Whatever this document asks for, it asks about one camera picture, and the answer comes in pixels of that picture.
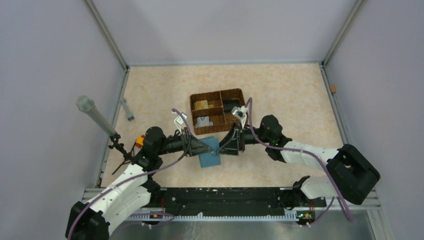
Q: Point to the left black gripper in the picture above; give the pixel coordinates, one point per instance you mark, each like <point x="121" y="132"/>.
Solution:
<point x="197" y="148"/>

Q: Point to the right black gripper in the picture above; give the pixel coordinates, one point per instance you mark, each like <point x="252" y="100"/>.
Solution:
<point x="229" y="145"/>

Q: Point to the blue leather card holder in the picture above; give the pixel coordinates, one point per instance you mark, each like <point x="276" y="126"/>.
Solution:
<point x="210" y="159"/>

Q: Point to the woven wicker tray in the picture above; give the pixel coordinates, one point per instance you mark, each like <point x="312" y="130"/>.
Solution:
<point x="214" y="120"/>

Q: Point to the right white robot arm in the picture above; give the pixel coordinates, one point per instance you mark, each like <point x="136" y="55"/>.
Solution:
<point x="349" y="176"/>

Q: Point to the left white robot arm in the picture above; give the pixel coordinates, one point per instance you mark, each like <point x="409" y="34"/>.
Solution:
<point x="101" y="215"/>

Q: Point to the black VIP card stack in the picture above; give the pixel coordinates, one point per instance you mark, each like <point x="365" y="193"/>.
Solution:
<point x="229" y="104"/>

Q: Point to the yellow red toy car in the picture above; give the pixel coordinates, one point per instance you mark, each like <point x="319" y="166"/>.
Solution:
<point x="139" y="142"/>

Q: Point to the black tube clamp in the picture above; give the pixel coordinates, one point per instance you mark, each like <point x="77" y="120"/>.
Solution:
<point x="127" y="156"/>

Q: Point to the small tan cork piece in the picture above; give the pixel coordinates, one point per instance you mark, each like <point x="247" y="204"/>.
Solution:
<point x="332" y="89"/>

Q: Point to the grey metal tube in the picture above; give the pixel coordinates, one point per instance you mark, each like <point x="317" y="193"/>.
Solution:
<point x="87" y="106"/>

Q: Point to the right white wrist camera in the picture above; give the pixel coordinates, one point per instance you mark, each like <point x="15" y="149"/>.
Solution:
<point x="241" y="113"/>

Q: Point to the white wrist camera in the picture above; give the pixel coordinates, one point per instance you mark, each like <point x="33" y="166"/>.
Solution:
<point x="241" y="113"/>
<point x="180" y="121"/>

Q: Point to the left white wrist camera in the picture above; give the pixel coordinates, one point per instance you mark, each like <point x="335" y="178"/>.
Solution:
<point x="180" y="121"/>

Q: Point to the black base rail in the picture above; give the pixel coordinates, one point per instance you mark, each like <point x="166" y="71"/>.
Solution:
<point x="224" y="202"/>

